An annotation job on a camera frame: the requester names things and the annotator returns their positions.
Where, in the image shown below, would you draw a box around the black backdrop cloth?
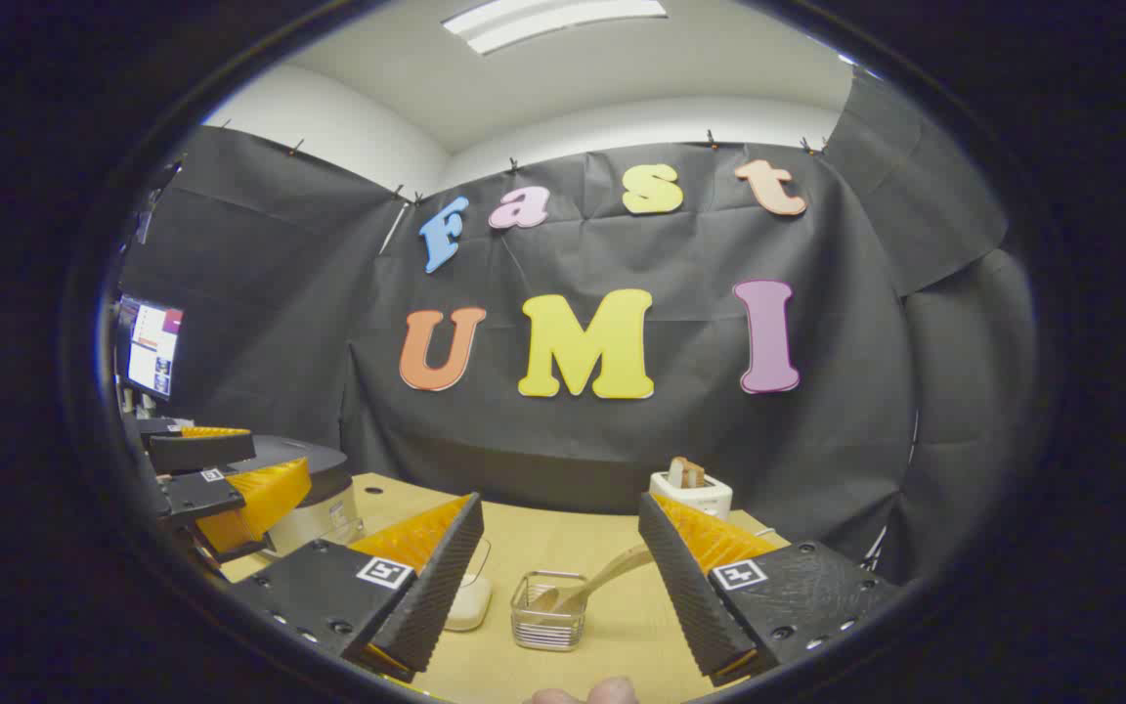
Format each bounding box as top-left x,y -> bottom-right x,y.
118,73 -> 1038,588

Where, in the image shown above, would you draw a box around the clear plastic rice container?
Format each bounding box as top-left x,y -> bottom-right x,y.
444,538 -> 494,633

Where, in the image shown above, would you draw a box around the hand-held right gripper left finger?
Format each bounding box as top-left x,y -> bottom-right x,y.
231,492 -> 486,683

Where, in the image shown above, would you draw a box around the wooden spoon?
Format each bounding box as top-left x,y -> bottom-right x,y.
531,545 -> 657,617

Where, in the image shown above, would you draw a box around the ceiling light panel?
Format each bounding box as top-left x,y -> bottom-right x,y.
442,0 -> 668,56

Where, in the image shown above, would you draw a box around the computer monitor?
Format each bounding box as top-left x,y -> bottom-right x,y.
118,296 -> 185,402

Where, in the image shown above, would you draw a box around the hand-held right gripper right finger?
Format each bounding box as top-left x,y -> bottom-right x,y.
638,492 -> 901,687

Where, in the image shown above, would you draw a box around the white toaster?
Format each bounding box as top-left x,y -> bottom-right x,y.
649,469 -> 733,520

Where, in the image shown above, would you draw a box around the dark lidded silver rice cooker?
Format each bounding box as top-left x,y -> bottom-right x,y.
231,435 -> 366,560

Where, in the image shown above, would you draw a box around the clear wire chopstick holder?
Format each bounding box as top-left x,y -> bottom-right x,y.
510,571 -> 590,652

